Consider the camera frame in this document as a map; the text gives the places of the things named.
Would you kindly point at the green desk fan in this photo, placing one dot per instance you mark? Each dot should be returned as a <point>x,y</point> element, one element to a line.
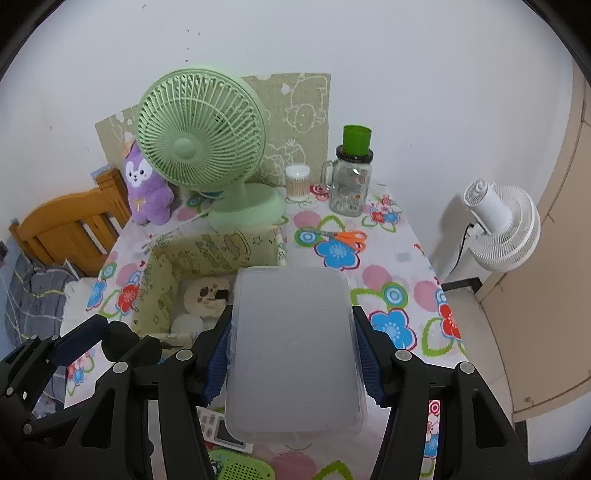
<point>184,147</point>

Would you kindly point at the beige door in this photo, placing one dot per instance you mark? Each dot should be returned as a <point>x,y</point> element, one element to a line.
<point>554,277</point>

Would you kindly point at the white circulator fan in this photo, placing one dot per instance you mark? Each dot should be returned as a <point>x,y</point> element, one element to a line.
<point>498,221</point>

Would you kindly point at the printed linen board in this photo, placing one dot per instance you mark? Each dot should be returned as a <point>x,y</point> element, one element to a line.
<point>304,106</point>

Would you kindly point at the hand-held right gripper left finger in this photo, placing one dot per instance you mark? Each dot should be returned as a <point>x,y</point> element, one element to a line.
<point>219,364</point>

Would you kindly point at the glass mug with black lid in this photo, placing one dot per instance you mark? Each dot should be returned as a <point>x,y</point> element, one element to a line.
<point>348,189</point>

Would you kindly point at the white remote control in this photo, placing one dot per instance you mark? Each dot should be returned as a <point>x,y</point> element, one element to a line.
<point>221,434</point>

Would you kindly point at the beige printed cup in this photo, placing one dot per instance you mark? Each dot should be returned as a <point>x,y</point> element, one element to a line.
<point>198,297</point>

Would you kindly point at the clear plastic container lid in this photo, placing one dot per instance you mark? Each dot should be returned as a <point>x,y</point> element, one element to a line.
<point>295,350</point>

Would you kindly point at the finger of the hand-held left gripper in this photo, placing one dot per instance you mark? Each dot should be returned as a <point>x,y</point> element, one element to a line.
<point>78,341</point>
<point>122,341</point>

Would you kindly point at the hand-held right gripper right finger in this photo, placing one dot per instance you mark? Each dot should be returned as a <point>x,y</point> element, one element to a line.
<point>369,364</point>

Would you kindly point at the floral tablecloth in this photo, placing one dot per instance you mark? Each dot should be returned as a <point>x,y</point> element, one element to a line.
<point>397,286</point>

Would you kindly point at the grey plaid blanket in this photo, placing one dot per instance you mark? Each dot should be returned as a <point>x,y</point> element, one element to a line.
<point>27,300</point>

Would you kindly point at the purple plush toy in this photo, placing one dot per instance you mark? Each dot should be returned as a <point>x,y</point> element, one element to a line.
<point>145,194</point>

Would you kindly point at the green perforated plastic tray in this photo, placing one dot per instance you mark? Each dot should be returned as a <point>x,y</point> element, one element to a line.
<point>244,468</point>

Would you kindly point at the green plastic cup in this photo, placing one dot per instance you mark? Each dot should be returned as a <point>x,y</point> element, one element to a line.
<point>356,138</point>

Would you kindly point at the printed fabric storage box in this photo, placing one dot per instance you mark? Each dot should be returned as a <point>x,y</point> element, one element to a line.
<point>217,244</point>

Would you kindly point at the cotton swab jar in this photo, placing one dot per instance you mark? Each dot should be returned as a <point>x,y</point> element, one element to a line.
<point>298,184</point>

